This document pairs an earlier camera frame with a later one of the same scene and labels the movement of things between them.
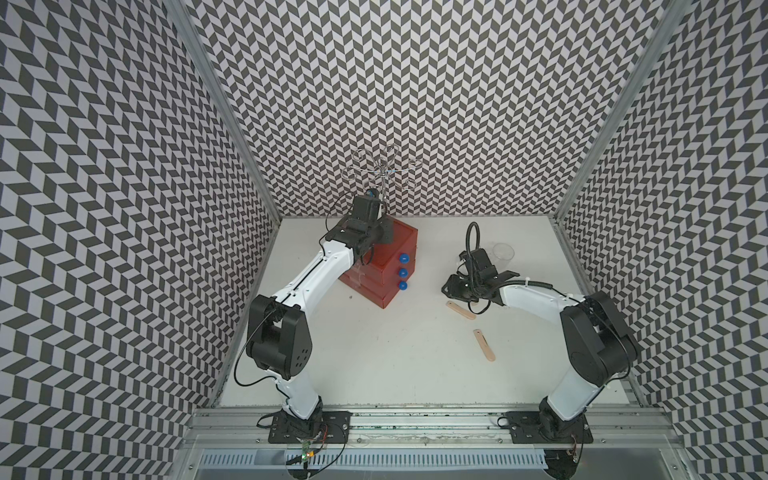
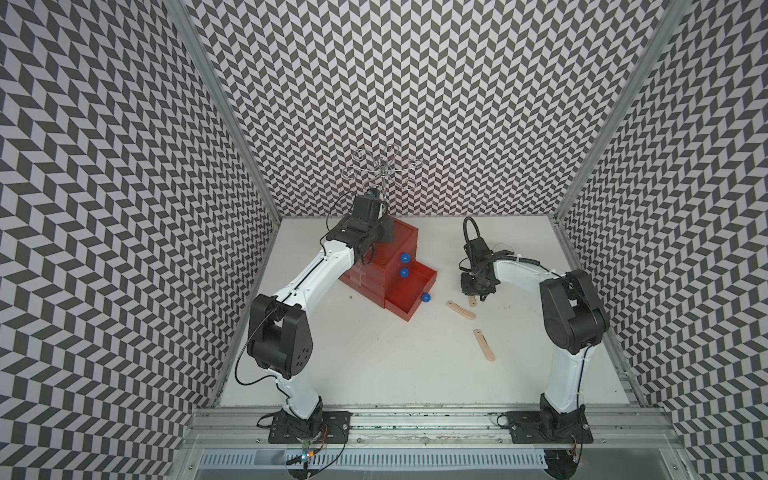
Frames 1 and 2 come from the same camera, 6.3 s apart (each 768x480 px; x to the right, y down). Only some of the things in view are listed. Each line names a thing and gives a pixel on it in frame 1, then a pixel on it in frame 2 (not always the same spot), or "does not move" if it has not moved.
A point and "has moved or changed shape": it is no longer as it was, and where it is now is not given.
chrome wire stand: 364,162 does not move
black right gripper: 452,292 -> 466,287
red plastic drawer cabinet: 383,273 has moved or changed shape
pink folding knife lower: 485,345 does not move
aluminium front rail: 226,429 does not move
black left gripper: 382,226 does not move
